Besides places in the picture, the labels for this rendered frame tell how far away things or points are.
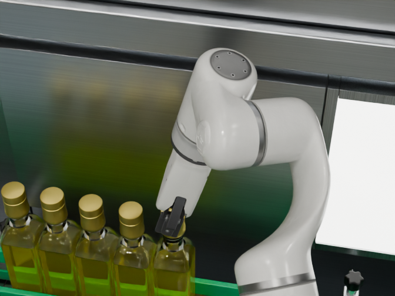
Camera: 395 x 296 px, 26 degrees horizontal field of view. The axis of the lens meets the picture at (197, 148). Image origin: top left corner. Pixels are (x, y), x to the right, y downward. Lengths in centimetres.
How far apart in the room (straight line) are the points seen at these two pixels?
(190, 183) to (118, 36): 23
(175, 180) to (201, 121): 14
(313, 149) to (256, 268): 15
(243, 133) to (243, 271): 15
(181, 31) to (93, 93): 18
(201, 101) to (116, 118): 31
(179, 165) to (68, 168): 35
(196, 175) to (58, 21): 29
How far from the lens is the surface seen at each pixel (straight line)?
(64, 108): 126
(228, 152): 91
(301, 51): 112
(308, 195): 96
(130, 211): 119
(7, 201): 124
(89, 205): 120
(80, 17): 116
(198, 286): 136
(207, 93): 95
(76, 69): 120
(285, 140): 94
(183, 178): 106
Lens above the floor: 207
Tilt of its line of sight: 45 degrees down
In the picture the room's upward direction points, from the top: straight up
